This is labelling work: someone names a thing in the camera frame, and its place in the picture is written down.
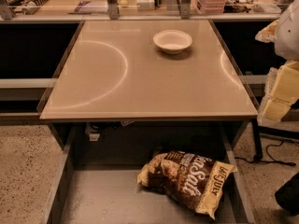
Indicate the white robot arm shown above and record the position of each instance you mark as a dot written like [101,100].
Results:
[286,41]

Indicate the purple white booklet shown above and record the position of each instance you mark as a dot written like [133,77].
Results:
[91,7]

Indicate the grey metal post right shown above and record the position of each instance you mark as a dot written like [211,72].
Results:
[185,9]

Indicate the white power adapter under counter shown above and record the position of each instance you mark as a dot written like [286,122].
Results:
[92,133]

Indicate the open grey metal drawer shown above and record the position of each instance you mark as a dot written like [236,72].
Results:
[95,183]

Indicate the white paper bowl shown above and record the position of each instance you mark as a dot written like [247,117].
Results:
[172,41]

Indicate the grey metal post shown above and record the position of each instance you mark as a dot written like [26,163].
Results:
[113,10]
[185,9]

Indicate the grey metal post left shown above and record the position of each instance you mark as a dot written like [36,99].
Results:
[113,10]

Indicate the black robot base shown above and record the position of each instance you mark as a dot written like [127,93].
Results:
[287,196]

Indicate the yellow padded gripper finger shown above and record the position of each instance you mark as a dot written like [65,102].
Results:
[267,34]
[284,92]

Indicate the brown sea salt chip bag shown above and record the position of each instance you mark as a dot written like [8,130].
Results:
[190,179]

